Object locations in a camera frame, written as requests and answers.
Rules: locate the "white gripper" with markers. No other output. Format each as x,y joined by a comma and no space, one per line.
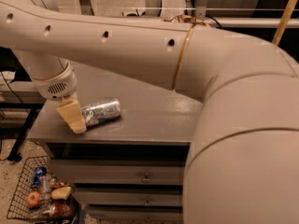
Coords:
57,87

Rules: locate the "silver blue redbull can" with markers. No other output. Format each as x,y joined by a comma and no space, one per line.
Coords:
101,112

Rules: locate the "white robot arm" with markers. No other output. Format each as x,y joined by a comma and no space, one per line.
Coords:
243,162

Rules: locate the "blue can in basket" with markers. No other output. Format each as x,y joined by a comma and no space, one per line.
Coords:
38,172

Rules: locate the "grey side bench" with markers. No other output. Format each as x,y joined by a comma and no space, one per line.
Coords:
19,96

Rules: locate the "yellow sponge in basket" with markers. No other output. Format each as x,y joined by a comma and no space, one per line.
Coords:
61,193

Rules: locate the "grey drawer cabinet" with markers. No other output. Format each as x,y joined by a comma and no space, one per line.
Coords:
130,169

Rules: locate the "red apple in basket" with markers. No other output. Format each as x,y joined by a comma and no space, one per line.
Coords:
33,199

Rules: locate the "brown chip bag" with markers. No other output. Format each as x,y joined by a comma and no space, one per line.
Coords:
186,19

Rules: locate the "black wire basket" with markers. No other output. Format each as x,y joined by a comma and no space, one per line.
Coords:
48,211

